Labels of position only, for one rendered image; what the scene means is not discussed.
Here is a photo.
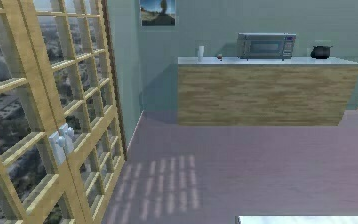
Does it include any grey microwave oven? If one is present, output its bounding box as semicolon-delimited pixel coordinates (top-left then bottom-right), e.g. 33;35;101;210
236;32;297;61

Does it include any framed landscape picture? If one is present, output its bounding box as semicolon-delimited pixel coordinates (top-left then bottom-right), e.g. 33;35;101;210
139;0;177;27

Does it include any wooden lattice glass door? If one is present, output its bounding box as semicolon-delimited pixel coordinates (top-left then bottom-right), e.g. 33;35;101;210
0;0;127;224

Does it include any wooden counter with white top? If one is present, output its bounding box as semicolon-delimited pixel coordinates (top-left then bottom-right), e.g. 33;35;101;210
176;56;358;127

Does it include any white table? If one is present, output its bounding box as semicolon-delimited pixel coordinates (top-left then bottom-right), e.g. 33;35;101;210
235;215;358;224

